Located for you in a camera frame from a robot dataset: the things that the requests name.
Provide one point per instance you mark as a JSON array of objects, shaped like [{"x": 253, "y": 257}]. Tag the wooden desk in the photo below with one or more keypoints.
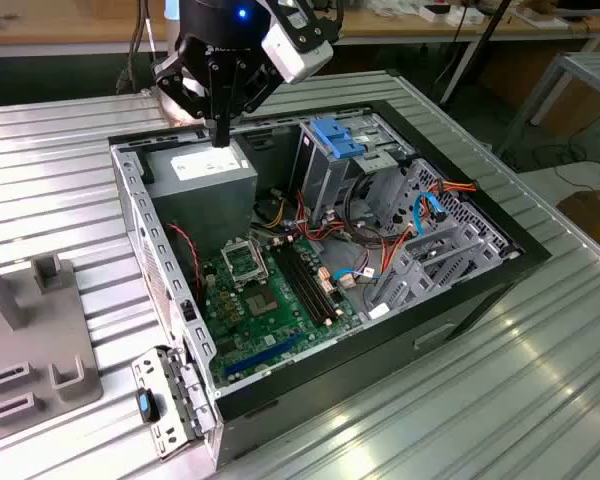
[
  {"x": 405, "y": 25},
  {"x": 55, "y": 27}
]

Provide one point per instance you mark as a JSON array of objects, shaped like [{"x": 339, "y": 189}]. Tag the white label tag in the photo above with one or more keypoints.
[{"x": 378, "y": 312}]

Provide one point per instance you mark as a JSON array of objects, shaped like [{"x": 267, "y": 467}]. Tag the brown arm base plate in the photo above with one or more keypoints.
[{"x": 166, "y": 120}]

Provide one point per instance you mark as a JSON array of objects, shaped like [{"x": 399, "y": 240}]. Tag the grey metal drive cage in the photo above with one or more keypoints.
[{"x": 325, "y": 180}]

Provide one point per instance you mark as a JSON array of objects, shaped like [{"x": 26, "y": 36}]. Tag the grey metal disk bay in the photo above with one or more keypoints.
[{"x": 420, "y": 280}]

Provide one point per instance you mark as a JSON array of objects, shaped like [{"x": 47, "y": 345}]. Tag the grey expansion card retainer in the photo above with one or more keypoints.
[{"x": 167, "y": 435}]

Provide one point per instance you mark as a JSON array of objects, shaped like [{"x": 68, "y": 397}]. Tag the small white box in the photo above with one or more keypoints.
[{"x": 465, "y": 19}]

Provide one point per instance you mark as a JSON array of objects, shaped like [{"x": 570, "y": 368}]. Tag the brown cardboard box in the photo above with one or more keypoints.
[{"x": 595, "y": 215}]

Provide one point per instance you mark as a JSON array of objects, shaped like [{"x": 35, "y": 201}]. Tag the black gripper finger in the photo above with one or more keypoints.
[
  {"x": 252, "y": 85},
  {"x": 185, "y": 90}
]

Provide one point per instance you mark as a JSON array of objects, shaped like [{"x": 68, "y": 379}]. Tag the black RAM slot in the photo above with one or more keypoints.
[
  {"x": 303, "y": 285},
  {"x": 316, "y": 281},
  {"x": 296, "y": 286},
  {"x": 309, "y": 283}
]

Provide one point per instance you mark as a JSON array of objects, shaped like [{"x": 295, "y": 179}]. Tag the grey power supply unit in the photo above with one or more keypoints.
[{"x": 205, "y": 210}]

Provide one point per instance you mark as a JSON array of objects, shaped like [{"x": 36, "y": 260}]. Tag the green motherboard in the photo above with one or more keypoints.
[{"x": 285, "y": 325}]

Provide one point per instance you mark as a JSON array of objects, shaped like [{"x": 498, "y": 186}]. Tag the grey part rack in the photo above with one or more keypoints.
[{"x": 40, "y": 320}]

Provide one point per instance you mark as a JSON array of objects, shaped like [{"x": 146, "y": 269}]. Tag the black open PC case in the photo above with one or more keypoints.
[{"x": 330, "y": 380}]

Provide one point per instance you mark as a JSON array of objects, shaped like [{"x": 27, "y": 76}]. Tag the blue black latch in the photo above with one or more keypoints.
[{"x": 145, "y": 406}]

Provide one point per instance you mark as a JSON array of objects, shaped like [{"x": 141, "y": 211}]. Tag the blue expansion slot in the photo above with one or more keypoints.
[{"x": 262, "y": 356}]

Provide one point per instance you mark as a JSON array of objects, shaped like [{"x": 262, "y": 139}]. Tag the CPU socket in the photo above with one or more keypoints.
[{"x": 262, "y": 302}]

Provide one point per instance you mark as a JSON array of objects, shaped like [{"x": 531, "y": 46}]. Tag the blue plastic drive latch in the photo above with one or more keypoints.
[{"x": 337, "y": 140}]

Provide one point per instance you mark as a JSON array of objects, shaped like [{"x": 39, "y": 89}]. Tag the black tripod pole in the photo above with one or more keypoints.
[{"x": 480, "y": 45}]

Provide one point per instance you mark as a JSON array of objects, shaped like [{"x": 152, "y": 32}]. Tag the grey metal frame table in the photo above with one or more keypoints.
[{"x": 597, "y": 65}]

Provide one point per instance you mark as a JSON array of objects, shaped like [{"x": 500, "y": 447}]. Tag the white box black lid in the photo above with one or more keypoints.
[{"x": 432, "y": 16}]

